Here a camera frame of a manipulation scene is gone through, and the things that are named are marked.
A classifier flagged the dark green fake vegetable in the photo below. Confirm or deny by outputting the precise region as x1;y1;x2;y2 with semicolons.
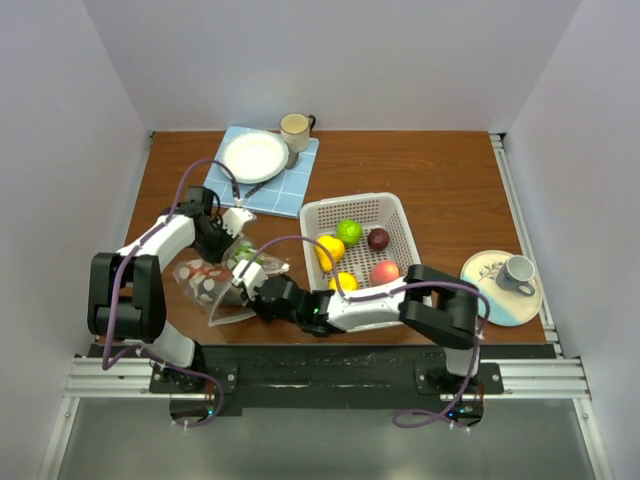
231;240;257;262

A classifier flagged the clear polka dot zip bag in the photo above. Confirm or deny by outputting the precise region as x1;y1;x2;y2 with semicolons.
172;232;292;329

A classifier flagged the yellow fake pepper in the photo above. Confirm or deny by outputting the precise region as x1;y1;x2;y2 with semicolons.
328;272;359;292

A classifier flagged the yellow fake pear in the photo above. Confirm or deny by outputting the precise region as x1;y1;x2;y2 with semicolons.
314;235;345;272

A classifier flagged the green fake apple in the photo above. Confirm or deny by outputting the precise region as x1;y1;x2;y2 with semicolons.
336;219;362;248

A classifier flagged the pink fake peach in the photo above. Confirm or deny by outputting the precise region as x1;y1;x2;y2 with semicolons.
369;260;401;286

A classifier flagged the purple fake fruit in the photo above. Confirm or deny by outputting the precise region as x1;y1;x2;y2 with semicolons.
367;228;390;252

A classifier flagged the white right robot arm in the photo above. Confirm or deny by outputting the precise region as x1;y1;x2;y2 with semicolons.
232;260;490;393

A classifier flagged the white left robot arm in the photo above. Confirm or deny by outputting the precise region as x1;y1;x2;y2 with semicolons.
87;186;243;392

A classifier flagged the blue checked placemat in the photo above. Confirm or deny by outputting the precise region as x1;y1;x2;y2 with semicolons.
203;138;320;218

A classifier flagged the white round plate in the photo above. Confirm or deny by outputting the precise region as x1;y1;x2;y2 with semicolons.
217;131;289;184

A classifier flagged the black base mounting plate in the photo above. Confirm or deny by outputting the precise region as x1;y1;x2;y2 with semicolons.
149;343;501;421

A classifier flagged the beige mug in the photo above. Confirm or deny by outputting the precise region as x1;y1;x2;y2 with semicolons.
279;113;316;153

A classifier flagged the blue beige saucer plate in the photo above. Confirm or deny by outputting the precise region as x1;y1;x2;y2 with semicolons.
460;250;543;327

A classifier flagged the grey teacup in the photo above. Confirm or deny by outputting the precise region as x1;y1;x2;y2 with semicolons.
495;255;536;297

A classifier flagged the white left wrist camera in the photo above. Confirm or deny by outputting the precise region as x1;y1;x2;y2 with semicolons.
222;207;257;237

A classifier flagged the black handled spoon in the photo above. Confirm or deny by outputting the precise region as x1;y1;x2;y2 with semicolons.
245;152;299;199

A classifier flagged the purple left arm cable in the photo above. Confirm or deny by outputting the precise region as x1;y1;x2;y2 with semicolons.
101;159;244;429

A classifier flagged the aluminium frame rail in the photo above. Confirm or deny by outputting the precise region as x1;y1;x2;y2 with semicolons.
63;358;591;400

